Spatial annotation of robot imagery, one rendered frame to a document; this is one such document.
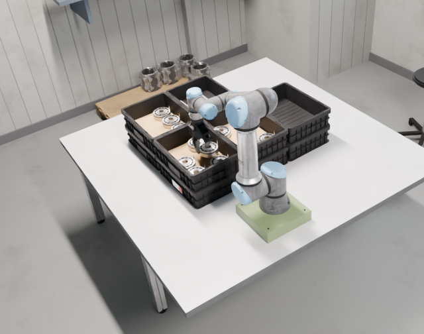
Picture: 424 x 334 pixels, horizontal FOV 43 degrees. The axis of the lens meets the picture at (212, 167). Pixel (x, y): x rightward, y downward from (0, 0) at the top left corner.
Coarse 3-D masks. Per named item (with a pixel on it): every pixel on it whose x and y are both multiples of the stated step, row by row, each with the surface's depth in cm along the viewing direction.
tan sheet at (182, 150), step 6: (186, 144) 291; (174, 150) 287; (180, 150) 287; (186, 150) 286; (174, 156) 283; (180, 156) 283; (192, 156) 282; (198, 156) 281; (198, 162) 277; (204, 162) 277
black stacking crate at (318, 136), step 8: (328, 128) 293; (312, 136) 289; (320, 136) 294; (296, 144) 285; (304, 144) 290; (312, 144) 294; (320, 144) 298; (288, 152) 288; (296, 152) 289; (304, 152) 294; (288, 160) 290
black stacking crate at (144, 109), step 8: (160, 96) 317; (144, 104) 314; (152, 104) 317; (160, 104) 320; (168, 104) 318; (176, 104) 307; (128, 112) 310; (136, 112) 313; (144, 112) 317; (152, 112) 320; (176, 112) 312; (184, 112) 302; (128, 120) 304; (184, 120) 307; (128, 128) 310; (136, 136) 302; (144, 136) 290; (144, 144) 295; (152, 144) 286; (152, 152) 289
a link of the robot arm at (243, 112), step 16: (240, 96) 214; (256, 96) 214; (240, 112) 210; (256, 112) 214; (240, 128) 217; (256, 128) 218; (240, 144) 224; (256, 144) 226; (240, 160) 229; (256, 160) 230; (240, 176) 235; (256, 176) 235; (240, 192) 236; (256, 192) 237
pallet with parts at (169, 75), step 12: (168, 60) 488; (180, 60) 486; (192, 60) 486; (144, 72) 481; (156, 72) 474; (168, 72) 478; (180, 72) 490; (192, 72) 473; (204, 72) 471; (144, 84) 477; (156, 84) 477; (168, 84) 487; (180, 84) 486; (120, 96) 479; (132, 96) 477; (144, 96) 475; (96, 108) 476; (108, 108) 465; (120, 108) 463
